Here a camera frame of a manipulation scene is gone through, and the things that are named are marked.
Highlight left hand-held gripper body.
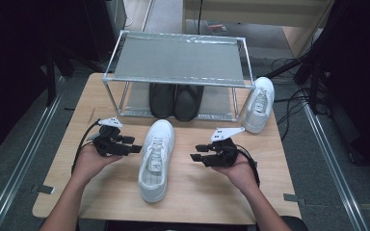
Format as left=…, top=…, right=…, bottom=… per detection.
left=91, top=116, right=133, bottom=158

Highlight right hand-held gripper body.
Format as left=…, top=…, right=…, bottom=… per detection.
left=201, top=126, right=246, bottom=168

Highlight white sneaker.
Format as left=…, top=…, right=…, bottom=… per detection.
left=137, top=118, right=176, bottom=204
left=242, top=76, right=276, bottom=135

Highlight black slipper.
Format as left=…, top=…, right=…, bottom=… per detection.
left=148, top=83, right=177, bottom=120
left=173, top=84, right=205, bottom=123

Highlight metal shoe rack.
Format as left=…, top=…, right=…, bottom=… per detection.
left=102, top=29, right=257, bottom=123

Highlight person's left hand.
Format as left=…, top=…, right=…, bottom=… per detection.
left=72, top=143, right=123, bottom=188

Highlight person's right hand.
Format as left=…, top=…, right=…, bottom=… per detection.
left=211, top=156, right=260, bottom=194

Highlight person's dark clothing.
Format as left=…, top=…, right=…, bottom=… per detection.
left=104, top=215, right=310, bottom=231

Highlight black tripod stand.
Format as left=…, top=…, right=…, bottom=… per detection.
left=258, top=52, right=324, bottom=115

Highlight dark cabinet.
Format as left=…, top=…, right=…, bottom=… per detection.
left=83, top=0, right=128, bottom=64

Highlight small red object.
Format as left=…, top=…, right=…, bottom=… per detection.
left=205, top=20, right=229, bottom=34

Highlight black curtain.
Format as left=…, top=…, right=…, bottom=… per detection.
left=314, top=0, right=370, bottom=177
left=0, top=0, right=90, bottom=160

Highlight light wooden cabinet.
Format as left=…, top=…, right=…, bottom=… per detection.
left=182, top=0, right=335, bottom=60

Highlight left hand-held gripper cable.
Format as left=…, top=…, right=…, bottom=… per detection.
left=70, top=119, right=102, bottom=175

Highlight hand-held gripper cable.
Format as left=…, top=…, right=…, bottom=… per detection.
left=70, top=119, right=102, bottom=175
left=236, top=143, right=261, bottom=188

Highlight right hand-held gripper cable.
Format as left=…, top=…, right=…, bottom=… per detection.
left=236, top=143, right=261, bottom=188

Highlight gray table bracket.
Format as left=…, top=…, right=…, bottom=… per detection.
left=31, top=184, right=56, bottom=195
left=282, top=192, right=307, bottom=207

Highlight black floor cables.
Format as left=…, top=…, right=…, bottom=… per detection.
left=269, top=57, right=314, bottom=142

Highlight metal floor rail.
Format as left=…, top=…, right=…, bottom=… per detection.
left=140, top=0, right=156, bottom=32
left=302, top=102, right=370, bottom=231
left=0, top=76, right=66, bottom=231

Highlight thin black hanging cable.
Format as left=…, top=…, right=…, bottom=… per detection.
left=198, top=0, right=204, bottom=35

